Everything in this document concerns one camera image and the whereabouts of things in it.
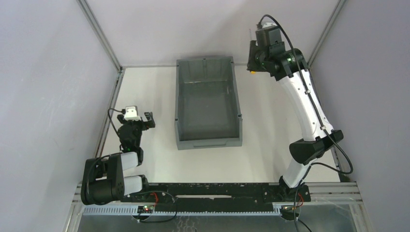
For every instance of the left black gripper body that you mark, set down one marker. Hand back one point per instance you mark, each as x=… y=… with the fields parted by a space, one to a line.
x=135 y=121

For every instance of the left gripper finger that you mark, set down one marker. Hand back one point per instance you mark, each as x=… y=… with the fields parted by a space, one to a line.
x=121 y=119
x=149 y=123

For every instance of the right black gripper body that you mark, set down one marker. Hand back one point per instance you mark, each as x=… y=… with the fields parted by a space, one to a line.
x=251 y=55

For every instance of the yellow black screwdriver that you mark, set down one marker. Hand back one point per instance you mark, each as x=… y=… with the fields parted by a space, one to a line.
x=250 y=36

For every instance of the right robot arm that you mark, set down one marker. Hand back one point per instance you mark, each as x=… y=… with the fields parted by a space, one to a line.
x=290 y=69

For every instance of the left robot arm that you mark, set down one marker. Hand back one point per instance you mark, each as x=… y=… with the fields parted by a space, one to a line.
x=103 y=178

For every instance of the grey plastic bin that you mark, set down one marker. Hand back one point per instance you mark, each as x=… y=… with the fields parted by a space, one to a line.
x=207 y=109

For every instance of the left controller circuit board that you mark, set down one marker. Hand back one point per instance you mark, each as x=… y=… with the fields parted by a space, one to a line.
x=145 y=209

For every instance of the controller circuit board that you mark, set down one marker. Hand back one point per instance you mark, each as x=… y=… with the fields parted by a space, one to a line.
x=145 y=209
x=288 y=212

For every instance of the right controller circuit board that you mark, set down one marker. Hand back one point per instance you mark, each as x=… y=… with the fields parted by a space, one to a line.
x=288 y=212

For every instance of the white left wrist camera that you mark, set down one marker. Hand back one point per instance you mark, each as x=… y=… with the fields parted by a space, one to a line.
x=131 y=113

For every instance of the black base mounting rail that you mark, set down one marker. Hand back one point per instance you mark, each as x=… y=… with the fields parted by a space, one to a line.
x=231 y=197

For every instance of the grey slotted cable duct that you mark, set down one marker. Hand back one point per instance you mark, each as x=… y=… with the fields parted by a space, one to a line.
x=134 y=210

